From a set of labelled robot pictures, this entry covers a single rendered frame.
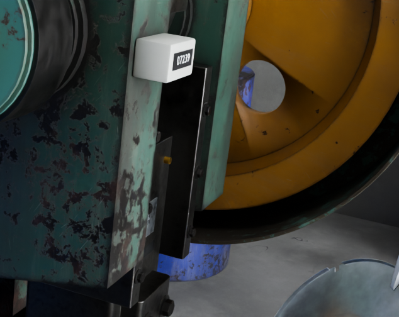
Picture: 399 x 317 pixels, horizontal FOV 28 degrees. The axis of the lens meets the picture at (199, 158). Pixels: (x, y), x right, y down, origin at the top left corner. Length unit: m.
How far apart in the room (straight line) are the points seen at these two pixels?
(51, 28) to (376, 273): 0.58
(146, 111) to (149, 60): 0.08
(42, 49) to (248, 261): 3.00
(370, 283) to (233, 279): 2.39
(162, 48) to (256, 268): 2.86
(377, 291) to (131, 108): 0.44
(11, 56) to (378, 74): 0.69
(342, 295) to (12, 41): 0.61
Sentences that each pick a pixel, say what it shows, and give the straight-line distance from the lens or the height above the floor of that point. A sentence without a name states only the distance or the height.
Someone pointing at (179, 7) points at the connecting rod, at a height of 1.35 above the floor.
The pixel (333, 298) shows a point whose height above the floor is 0.98.
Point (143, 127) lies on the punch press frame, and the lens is 0.87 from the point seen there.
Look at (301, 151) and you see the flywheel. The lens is 1.31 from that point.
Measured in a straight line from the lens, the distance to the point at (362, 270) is 1.12.
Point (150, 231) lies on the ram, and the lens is 1.08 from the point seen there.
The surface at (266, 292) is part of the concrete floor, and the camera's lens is 3.40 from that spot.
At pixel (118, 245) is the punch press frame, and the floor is 1.10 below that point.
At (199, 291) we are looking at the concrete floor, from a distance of 3.31.
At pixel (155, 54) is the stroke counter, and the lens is 0.80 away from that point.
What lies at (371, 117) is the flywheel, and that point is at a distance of 1.27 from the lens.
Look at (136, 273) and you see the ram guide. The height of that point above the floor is 1.04.
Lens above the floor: 1.45
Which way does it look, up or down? 16 degrees down
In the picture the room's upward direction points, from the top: 7 degrees clockwise
